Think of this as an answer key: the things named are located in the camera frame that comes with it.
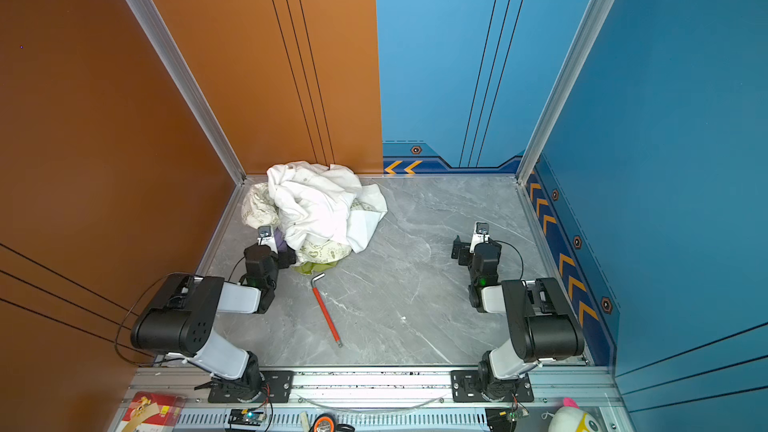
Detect green circuit board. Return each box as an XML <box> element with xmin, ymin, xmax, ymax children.
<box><xmin>225</xmin><ymin>408</ymin><xmax>269</xmax><ymax>431</ymax></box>

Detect red cardboard box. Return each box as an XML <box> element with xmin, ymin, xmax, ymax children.
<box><xmin>117</xmin><ymin>391</ymin><xmax>186</xmax><ymax>432</ymax></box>

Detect white plush toy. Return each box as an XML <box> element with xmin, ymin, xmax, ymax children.
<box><xmin>547</xmin><ymin>398</ymin><xmax>604</xmax><ymax>432</ymax></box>

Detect purple cloth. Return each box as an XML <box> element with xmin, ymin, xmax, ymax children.
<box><xmin>275</xmin><ymin>238</ymin><xmax>287</xmax><ymax>252</ymax></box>

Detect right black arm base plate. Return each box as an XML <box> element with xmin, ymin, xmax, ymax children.
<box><xmin>450</xmin><ymin>369</ymin><xmax>535</xmax><ymax>403</ymax></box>

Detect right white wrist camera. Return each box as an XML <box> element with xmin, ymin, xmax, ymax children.
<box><xmin>469</xmin><ymin>222</ymin><xmax>490</xmax><ymax>253</ymax></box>

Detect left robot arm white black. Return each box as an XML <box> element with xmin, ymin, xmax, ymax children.
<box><xmin>130</xmin><ymin>244</ymin><xmax>296</xmax><ymax>404</ymax></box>

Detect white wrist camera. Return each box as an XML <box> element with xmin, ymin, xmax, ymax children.
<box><xmin>257</xmin><ymin>225</ymin><xmax>278</xmax><ymax>253</ymax></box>
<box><xmin>469</xmin><ymin>222</ymin><xmax>490</xmax><ymax>253</ymax></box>

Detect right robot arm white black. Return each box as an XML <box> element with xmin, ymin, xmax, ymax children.
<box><xmin>451</xmin><ymin>236</ymin><xmax>586</xmax><ymax>403</ymax></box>

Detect white cloth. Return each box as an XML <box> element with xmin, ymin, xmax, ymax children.
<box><xmin>267</xmin><ymin>161</ymin><xmax>388</xmax><ymax>253</ymax></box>

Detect aluminium front rail frame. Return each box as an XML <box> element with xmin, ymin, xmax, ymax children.
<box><xmin>108</xmin><ymin>366</ymin><xmax>633</xmax><ymax>431</ymax></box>

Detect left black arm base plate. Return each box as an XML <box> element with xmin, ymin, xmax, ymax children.
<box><xmin>208</xmin><ymin>370</ymin><xmax>294</xmax><ymax>404</ymax></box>

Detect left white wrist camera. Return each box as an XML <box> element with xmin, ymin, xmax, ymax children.
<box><xmin>257</xmin><ymin>225</ymin><xmax>278</xmax><ymax>253</ymax></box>

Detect floral patterned cream cloth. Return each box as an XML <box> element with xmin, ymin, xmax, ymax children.
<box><xmin>241</xmin><ymin>182</ymin><xmax>280</xmax><ymax>229</ymax></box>

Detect green cloth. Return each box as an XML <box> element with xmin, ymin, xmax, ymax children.
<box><xmin>293</xmin><ymin>261</ymin><xmax>338</xmax><ymax>276</ymax></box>

